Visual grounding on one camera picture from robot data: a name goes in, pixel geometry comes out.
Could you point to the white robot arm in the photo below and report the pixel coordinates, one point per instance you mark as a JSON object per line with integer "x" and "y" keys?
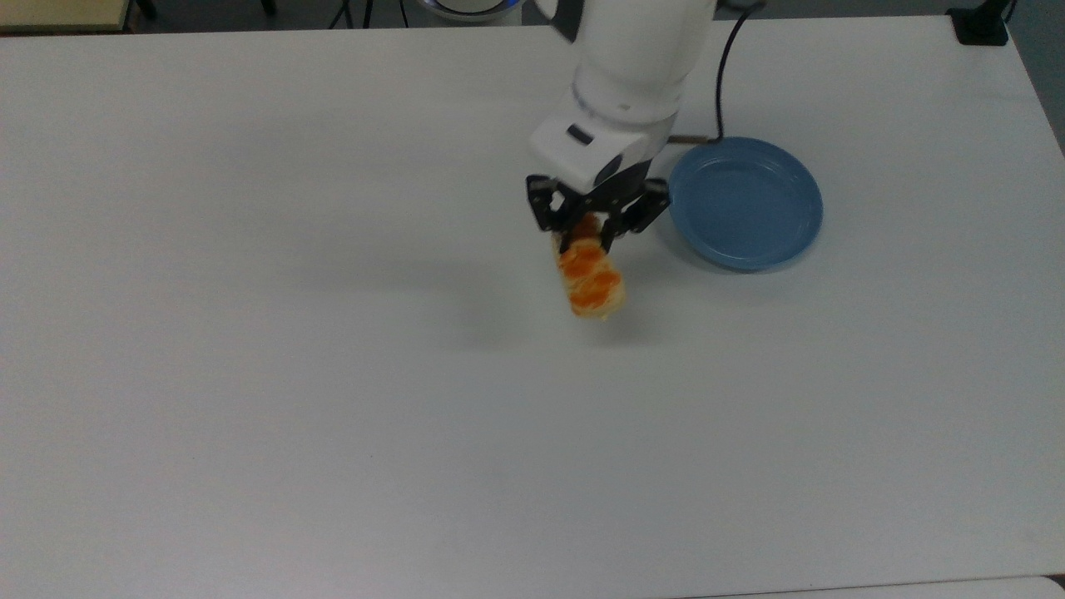
{"x": 636, "y": 58}

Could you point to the orange glazed bread loaf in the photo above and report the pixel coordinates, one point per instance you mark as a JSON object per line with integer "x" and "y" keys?
{"x": 591, "y": 279}

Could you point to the light wooden table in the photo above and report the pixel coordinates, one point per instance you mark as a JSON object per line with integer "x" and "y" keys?
{"x": 62, "y": 12}

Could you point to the blue round plate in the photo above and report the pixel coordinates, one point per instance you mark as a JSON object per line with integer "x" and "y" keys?
{"x": 749, "y": 208}

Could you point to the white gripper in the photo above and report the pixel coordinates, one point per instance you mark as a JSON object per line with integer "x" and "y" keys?
{"x": 582, "y": 154}

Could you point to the black table clamp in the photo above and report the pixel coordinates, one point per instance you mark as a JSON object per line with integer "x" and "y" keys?
{"x": 982, "y": 25}

